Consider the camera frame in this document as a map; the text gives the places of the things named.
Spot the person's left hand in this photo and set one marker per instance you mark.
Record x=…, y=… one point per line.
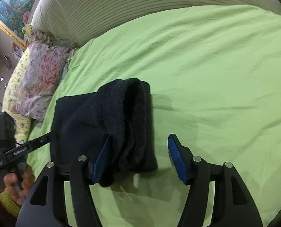
x=16, y=190

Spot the yellow floral pillow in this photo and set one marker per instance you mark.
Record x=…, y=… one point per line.
x=11, y=94

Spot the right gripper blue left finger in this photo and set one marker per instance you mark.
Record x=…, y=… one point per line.
x=45, y=204

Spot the light green bed sheet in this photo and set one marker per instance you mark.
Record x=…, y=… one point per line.
x=215, y=79

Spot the pink floral pillow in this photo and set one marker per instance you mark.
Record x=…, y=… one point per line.
x=45, y=64

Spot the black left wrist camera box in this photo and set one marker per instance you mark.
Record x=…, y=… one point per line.
x=7, y=133

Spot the gold framed floral painting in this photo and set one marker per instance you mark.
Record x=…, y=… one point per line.
x=14, y=15

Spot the striped white green headboard cushion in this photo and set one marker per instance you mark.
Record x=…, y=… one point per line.
x=82, y=20

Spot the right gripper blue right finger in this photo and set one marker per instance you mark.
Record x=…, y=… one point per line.
x=233, y=203

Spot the yellow and red left sleeve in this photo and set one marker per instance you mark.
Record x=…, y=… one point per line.
x=9, y=210

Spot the dark navy fleece pants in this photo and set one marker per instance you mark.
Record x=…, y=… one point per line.
x=121, y=109

